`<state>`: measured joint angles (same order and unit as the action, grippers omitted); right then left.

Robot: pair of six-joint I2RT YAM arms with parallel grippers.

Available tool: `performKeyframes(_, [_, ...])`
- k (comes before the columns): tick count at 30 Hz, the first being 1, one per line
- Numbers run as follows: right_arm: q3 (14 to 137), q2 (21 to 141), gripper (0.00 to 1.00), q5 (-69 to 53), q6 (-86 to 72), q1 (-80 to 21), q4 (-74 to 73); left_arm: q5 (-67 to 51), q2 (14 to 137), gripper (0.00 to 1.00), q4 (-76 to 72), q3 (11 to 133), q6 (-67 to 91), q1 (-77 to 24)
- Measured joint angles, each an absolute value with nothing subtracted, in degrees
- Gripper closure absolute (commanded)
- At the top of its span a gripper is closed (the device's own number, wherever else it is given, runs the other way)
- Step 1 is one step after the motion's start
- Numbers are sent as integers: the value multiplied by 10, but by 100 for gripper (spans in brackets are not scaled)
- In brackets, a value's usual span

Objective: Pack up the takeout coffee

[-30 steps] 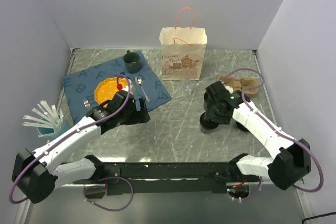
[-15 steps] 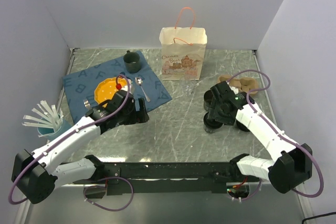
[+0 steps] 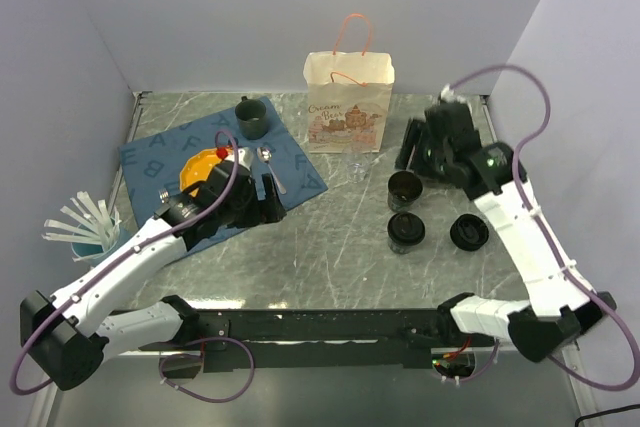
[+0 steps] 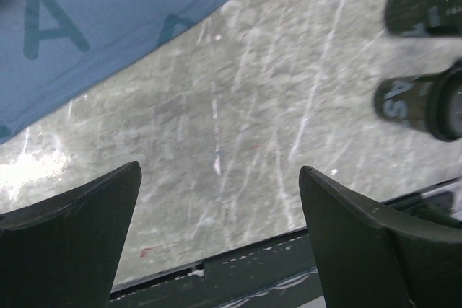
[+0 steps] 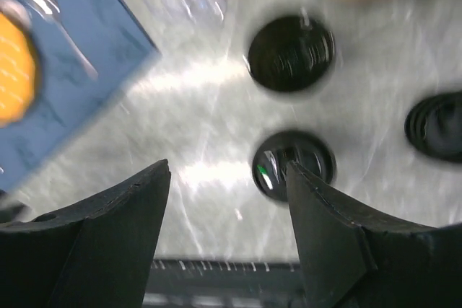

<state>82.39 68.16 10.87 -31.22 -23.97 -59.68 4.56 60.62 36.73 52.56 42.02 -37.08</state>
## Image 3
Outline cream paper bag orange handles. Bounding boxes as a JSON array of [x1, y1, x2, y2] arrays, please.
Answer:
[[303, 22, 395, 154]]

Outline dark green mug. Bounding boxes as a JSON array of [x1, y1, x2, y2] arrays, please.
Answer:
[[234, 96, 269, 140]]

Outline blue alphabet placemat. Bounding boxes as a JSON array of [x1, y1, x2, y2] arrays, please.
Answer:
[[119, 97, 328, 232]]

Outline black cup lid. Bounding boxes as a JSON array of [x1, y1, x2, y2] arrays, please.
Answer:
[[449, 214, 489, 252], [387, 212, 426, 242]]

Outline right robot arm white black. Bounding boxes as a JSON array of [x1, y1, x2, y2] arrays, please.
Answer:
[[395, 102, 604, 362]]

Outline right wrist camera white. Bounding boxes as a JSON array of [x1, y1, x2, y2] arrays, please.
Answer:
[[438, 84, 471, 108]]

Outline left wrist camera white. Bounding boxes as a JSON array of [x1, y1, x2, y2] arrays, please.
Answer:
[[215, 146, 254, 171]]

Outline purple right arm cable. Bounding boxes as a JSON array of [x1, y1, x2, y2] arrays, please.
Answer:
[[449, 64, 640, 392]]

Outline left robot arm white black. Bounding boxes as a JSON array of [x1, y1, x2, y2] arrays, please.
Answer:
[[20, 159, 286, 391]]

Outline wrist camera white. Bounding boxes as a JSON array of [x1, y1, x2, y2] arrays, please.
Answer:
[[215, 146, 254, 171], [438, 84, 471, 108]]

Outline yellow dotted plate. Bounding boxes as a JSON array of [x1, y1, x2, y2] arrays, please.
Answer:
[[179, 147, 229, 190]]

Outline dark takeout cup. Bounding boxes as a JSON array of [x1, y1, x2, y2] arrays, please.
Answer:
[[387, 170, 423, 213], [388, 237, 423, 255]]

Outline clear plastic cup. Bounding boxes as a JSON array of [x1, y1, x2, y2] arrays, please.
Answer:
[[343, 142, 371, 183]]

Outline silver spoon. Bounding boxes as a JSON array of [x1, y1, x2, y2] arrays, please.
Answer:
[[256, 146, 287, 195]]

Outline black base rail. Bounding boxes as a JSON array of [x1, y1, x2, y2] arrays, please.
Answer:
[[132, 308, 494, 373]]

